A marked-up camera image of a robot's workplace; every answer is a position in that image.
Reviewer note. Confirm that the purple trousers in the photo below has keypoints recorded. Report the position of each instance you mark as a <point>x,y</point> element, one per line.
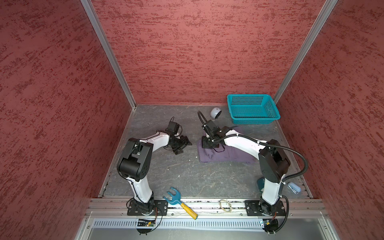
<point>223,154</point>

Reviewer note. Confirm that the small blue white stapler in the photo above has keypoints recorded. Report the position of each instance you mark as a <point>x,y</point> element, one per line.
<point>294,188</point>

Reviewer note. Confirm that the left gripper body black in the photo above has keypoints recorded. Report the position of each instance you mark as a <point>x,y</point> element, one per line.
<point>179,143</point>

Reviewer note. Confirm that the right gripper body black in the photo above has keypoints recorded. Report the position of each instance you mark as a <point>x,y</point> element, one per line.
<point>209,142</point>

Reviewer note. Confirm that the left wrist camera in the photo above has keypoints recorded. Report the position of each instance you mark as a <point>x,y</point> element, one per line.
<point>172,129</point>

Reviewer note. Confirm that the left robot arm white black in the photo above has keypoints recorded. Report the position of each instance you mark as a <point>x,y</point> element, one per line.
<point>134,164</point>

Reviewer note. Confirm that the blue fork tool yellow handle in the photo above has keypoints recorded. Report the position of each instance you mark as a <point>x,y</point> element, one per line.
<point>175,199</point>

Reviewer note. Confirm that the right aluminium corner post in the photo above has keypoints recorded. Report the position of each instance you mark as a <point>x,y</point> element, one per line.
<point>317,26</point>

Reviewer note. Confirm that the white round mug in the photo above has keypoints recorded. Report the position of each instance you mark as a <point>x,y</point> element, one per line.
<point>215,113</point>

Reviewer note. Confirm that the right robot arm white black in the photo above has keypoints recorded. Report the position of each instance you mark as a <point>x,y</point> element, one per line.
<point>274,163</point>

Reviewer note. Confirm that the white slotted cable duct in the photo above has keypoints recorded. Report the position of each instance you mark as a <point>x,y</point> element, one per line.
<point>253,225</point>

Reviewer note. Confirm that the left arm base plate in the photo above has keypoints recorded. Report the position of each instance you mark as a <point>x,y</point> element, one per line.
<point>136,208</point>

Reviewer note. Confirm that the aluminium corner post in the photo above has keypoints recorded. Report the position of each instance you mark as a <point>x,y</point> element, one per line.
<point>317,26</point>
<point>96,24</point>

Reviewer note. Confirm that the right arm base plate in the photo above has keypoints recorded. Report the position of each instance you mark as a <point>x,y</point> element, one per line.
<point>252,208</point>

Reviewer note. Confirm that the aluminium frame rail front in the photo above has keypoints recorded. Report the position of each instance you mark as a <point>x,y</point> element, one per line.
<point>109,207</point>

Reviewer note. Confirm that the left aluminium corner post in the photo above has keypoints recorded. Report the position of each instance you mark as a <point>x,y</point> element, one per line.
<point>96,24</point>

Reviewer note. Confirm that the teal plastic basket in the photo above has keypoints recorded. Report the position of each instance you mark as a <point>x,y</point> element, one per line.
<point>252,109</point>

